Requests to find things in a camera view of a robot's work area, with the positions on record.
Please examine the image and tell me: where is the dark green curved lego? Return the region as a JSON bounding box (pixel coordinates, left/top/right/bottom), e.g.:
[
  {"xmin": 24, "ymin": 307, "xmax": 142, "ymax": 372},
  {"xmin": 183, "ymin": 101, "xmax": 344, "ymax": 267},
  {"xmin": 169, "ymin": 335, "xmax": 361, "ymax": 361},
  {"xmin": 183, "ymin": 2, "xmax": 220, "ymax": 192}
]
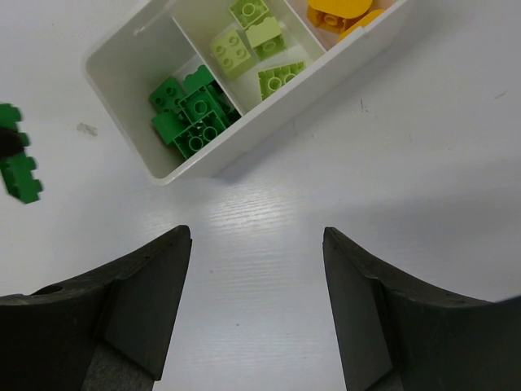
[{"xmin": 151, "ymin": 111, "xmax": 190, "ymax": 146}]

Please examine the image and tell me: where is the white divided plastic bin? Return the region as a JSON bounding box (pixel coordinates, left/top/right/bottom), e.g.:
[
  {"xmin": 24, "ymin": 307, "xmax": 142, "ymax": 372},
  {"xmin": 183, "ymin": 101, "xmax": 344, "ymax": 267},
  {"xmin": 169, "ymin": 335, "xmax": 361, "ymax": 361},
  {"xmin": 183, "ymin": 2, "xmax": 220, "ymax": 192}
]
[{"xmin": 83, "ymin": 1, "xmax": 412, "ymax": 185}]

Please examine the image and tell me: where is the dark green square lego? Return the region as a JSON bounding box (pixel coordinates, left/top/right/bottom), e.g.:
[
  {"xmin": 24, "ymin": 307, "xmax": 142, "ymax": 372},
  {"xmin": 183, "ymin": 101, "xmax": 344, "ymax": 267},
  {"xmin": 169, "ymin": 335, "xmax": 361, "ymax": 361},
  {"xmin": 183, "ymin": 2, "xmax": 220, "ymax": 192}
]
[{"xmin": 173, "ymin": 121, "xmax": 225, "ymax": 160}]

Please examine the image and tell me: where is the yellow flower printed lego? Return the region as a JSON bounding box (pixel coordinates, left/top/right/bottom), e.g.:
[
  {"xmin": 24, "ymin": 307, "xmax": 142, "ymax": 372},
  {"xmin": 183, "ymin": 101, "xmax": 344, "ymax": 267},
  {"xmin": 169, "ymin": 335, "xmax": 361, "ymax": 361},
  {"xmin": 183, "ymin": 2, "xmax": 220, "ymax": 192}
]
[{"xmin": 307, "ymin": 0, "xmax": 374, "ymax": 33}]

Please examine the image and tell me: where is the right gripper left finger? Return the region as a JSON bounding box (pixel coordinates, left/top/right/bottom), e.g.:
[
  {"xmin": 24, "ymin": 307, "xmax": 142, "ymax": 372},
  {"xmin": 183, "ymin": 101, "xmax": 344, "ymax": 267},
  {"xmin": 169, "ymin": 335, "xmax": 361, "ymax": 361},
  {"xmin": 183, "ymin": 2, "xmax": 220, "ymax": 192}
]
[{"xmin": 1, "ymin": 225, "xmax": 191, "ymax": 390}]

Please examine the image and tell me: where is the small dark green lego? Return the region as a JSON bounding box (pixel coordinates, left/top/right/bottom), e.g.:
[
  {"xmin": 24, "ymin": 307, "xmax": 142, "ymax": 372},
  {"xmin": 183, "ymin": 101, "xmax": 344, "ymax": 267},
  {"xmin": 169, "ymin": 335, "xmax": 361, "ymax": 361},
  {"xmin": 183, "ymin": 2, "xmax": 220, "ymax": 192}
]
[{"xmin": 149, "ymin": 76, "xmax": 186, "ymax": 113}]

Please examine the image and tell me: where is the light green lego brick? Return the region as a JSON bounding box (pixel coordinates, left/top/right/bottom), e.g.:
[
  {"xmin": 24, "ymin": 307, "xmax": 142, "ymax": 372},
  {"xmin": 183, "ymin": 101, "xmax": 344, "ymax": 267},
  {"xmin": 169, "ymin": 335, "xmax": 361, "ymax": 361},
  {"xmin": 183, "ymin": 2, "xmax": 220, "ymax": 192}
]
[
  {"xmin": 246, "ymin": 16, "xmax": 286, "ymax": 61},
  {"xmin": 257, "ymin": 61, "xmax": 306, "ymax": 100},
  {"xmin": 229, "ymin": 0, "xmax": 272, "ymax": 30},
  {"xmin": 210, "ymin": 29, "xmax": 256, "ymax": 80}
]

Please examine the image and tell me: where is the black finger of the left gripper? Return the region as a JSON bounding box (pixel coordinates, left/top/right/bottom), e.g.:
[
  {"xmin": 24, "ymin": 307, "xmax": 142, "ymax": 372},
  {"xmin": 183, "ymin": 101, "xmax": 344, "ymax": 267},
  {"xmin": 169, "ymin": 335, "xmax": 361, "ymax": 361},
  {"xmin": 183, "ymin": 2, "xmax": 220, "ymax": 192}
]
[{"xmin": 0, "ymin": 126, "xmax": 23, "ymax": 159}]

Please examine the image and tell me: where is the tall green number lego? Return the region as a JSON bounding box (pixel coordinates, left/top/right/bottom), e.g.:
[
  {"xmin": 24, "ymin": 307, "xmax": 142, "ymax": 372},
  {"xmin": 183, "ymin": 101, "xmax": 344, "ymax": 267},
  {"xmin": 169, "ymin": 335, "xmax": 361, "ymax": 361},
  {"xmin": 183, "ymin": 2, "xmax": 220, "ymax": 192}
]
[{"xmin": 182, "ymin": 65, "xmax": 215, "ymax": 94}]

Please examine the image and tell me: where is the orange small lego brick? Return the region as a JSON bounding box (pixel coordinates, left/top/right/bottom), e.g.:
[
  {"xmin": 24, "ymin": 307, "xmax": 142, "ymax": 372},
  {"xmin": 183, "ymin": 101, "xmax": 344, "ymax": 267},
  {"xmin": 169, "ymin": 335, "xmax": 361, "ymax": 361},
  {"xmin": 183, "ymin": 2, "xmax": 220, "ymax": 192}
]
[{"xmin": 337, "ymin": 9, "xmax": 385, "ymax": 42}]

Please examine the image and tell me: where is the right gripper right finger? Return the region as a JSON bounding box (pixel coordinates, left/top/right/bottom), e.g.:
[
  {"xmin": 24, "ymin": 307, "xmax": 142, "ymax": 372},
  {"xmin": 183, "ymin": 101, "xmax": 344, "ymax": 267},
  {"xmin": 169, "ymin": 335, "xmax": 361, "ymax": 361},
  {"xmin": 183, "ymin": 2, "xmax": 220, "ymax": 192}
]
[{"xmin": 322, "ymin": 227, "xmax": 520, "ymax": 390}]

